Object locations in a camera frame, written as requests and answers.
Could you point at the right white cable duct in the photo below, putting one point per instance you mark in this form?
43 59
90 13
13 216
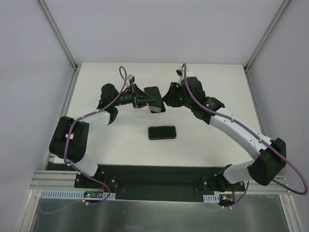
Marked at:
212 198

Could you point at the left white cable duct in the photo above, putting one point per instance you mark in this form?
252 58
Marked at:
76 195

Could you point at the aluminium frame front rail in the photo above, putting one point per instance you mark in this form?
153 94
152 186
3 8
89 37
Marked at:
46 179

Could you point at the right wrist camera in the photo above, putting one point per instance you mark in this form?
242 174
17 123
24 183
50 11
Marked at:
181 72

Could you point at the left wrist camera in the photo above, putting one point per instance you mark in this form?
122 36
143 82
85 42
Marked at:
130 79

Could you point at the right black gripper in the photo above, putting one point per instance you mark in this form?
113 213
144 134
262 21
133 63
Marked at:
174 94

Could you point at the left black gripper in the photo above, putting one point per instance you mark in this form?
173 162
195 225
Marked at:
135 97

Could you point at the aluminium frame post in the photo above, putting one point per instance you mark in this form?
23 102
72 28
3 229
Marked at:
57 33
266 35

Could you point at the white cable duct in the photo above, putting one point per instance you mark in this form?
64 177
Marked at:
76 195
212 198

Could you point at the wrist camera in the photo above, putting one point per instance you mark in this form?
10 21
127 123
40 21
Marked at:
181 72
130 79

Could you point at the pink phone case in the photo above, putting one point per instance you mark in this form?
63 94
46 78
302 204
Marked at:
154 112

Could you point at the right aluminium frame post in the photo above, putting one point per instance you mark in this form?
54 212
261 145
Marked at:
266 35

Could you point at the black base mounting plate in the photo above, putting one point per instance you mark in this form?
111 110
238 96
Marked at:
159 183

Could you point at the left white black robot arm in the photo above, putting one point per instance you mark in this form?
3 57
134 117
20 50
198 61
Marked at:
70 138

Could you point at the left aluminium frame post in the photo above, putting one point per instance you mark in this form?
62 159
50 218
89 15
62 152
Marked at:
57 33

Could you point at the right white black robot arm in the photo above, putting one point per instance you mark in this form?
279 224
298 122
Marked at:
265 164

